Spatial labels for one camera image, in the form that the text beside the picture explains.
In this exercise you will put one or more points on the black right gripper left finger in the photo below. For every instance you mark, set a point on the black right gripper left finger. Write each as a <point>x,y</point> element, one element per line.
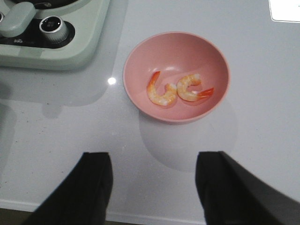
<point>82,197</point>

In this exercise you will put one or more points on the cooked shrimp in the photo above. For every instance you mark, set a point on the cooked shrimp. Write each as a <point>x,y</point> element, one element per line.
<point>161,96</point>
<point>192,96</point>

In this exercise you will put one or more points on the right silver control knob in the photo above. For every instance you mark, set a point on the right silver control knob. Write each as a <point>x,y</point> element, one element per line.
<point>54,29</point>

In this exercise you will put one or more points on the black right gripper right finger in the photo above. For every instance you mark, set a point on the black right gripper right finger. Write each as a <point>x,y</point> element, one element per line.
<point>231,195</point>

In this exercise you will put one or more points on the pink bowl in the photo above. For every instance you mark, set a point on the pink bowl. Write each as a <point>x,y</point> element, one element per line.
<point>175,55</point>

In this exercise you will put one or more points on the green breakfast maker base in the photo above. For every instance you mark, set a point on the green breakfast maker base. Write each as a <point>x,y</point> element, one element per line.
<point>22,44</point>

